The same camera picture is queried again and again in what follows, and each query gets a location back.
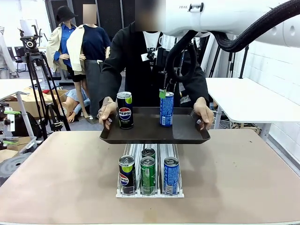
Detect person in grey coat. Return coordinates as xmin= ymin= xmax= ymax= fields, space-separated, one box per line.
xmin=0 ymin=25 xmax=17 ymax=79

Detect blue-clothed figure on floor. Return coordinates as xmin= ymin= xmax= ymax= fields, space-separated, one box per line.
xmin=58 ymin=88 xmax=91 ymax=124

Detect black backpack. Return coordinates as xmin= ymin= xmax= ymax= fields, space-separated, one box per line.
xmin=11 ymin=112 xmax=43 ymax=139

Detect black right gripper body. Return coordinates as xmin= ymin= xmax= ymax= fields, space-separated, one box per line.
xmin=157 ymin=49 xmax=186 ymax=80

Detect brown cardboard box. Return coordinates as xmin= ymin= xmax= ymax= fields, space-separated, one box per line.
xmin=3 ymin=86 xmax=68 ymax=118

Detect black upright pole stand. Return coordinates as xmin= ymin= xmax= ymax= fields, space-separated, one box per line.
xmin=239 ymin=45 xmax=249 ymax=79

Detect black round base plate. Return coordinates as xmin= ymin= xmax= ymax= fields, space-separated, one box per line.
xmin=0 ymin=152 xmax=32 ymax=186

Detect person in black cardigan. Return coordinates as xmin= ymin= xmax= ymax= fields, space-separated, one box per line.
xmin=98 ymin=0 xmax=210 ymax=118

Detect black Pepsi can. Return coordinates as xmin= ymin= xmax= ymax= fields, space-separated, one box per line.
xmin=116 ymin=91 xmax=134 ymax=129
xmin=118 ymin=155 xmax=136 ymax=195

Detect dark brown serving tray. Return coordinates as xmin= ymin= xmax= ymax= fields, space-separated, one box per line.
xmin=99 ymin=107 xmax=211 ymax=144

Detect blue Pocari Sweat can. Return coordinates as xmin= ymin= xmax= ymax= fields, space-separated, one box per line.
xmin=159 ymin=91 xmax=174 ymax=128
xmin=163 ymin=156 xmax=180 ymax=195

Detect black leaning stand poles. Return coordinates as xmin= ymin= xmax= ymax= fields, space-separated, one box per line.
xmin=208 ymin=46 xmax=222 ymax=78
xmin=227 ymin=50 xmax=236 ymax=78

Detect person's right forearm black sleeve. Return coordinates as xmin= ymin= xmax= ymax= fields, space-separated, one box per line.
xmin=98 ymin=56 xmax=124 ymax=104

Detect mannequin with black hat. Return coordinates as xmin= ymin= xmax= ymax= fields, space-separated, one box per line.
xmin=45 ymin=6 xmax=91 ymax=119

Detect green cider can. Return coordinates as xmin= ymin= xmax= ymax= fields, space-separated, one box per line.
xmin=140 ymin=156 xmax=157 ymax=195
xmin=141 ymin=147 xmax=156 ymax=160

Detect person's right hand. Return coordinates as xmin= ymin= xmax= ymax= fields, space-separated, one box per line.
xmin=97 ymin=96 xmax=118 ymax=131

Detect black office chair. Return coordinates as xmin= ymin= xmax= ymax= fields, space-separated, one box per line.
xmin=14 ymin=46 xmax=28 ymax=72

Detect black camera tripod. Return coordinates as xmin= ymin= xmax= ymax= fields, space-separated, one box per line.
xmin=24 ymin=51 xmax=71 ymax=141

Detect black corrugated cable conduit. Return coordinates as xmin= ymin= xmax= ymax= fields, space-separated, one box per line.
xmin=165 ymin=0 xmax=300 ymax=83

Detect person's left hand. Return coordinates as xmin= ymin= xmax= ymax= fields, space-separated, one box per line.
xmin=194 ymin=97 xmax=214 ymax=131

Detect white table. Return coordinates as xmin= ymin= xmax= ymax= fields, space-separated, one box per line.
xmin=0 ymin=78 xmax=43 ymax=136
xmin=205 ymin=77 xmax=300 ymax=141

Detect person's left forearm black sleeve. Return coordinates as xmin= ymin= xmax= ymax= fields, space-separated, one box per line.
xmin=185 ymin=65 xmax=210 ymax=101

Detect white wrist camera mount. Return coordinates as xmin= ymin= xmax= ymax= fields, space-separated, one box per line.
xmin=141 ymin=52 xmax=156 ymax=61

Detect white can dispenser rack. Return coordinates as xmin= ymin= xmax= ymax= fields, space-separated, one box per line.
xmin=115 ymin=143 xmax=185 ymax=199

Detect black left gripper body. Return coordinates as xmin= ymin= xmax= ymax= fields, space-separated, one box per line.
xmin=0 ymin=103 xmax=12 ymax=139

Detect mannequin with navy top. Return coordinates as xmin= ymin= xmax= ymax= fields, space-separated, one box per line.
xmin=66 ymin=4 xmax=113 ymax=120

